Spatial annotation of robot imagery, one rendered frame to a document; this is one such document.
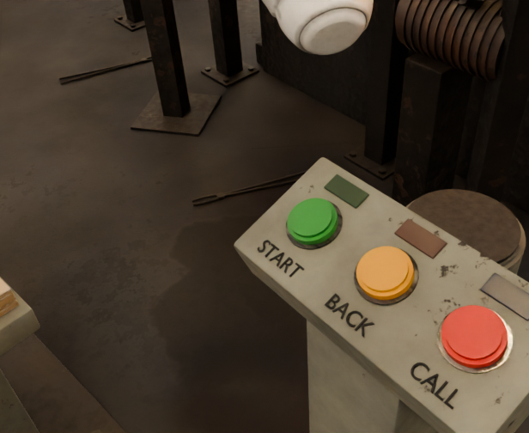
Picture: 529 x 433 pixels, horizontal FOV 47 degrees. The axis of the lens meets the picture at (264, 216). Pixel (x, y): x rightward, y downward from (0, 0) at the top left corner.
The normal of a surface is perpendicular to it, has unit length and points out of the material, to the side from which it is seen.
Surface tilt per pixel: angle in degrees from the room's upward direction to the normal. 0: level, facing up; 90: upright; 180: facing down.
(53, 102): 1
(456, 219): 0
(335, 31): 117
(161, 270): 0
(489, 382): 20
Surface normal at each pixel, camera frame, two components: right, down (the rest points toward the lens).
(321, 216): -0.32, -0.54
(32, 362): -0.07, -0.74
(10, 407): 0.72, 0.43
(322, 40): 0.24, 0.90
